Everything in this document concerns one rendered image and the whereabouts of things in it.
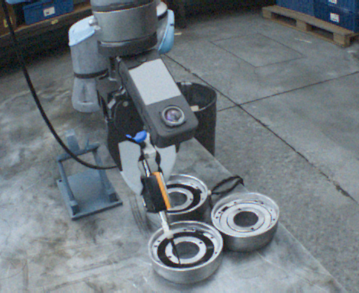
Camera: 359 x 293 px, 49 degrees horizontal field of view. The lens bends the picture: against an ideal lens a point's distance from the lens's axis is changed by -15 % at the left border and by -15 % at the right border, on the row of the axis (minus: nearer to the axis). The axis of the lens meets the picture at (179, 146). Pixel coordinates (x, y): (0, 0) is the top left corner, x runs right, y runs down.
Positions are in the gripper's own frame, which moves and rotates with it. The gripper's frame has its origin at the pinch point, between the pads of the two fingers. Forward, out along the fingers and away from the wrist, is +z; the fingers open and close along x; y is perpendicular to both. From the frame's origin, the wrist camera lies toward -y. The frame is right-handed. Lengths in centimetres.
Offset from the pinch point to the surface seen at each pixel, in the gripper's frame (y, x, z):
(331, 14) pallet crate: 249, -289, 69
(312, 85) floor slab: 166, -182, 94
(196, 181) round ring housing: 9.4, -10.6, 9.7
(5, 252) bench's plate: 11.4, 25.8, 13.1
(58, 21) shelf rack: 343, -38, 53
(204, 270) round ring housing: -8.9, -2.4, 10.1
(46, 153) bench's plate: 39.5, 10.9, 13.2
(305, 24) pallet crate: 269, -268, 85
